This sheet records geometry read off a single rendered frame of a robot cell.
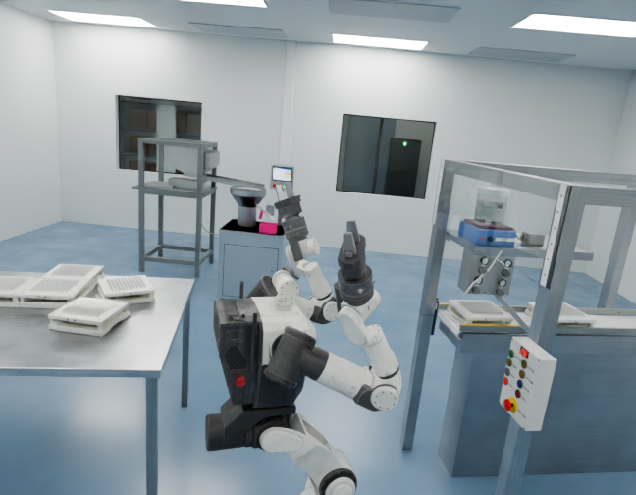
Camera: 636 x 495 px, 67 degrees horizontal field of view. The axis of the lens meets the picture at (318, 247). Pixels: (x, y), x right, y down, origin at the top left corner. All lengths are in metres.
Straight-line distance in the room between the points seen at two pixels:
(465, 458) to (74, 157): 6.94
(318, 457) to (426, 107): 6.00
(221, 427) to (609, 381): 2.20
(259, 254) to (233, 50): 3.62
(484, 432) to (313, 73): 5.51
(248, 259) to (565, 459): 3.02
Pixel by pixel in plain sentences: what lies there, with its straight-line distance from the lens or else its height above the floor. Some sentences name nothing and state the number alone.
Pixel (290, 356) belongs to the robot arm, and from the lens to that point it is 1.32.
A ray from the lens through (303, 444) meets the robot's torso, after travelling 1.73.
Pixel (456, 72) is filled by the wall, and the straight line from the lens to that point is 7.34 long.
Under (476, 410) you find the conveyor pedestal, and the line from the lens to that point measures 2.81.
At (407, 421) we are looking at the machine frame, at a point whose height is 0.18.
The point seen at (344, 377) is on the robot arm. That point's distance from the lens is 1.36.
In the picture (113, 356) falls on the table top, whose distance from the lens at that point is 2.13.
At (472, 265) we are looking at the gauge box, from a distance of 2.35.
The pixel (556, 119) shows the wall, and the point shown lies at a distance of 7.72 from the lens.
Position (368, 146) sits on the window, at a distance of 7.25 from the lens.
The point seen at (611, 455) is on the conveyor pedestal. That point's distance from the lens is 3.45.
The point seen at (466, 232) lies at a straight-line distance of 2.25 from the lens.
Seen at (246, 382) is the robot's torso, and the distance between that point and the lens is 1.52.
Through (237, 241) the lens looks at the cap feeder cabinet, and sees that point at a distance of 4.66.
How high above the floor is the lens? 1.81
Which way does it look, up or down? 14 degrees down
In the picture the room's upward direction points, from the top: 5 degrees clockwise
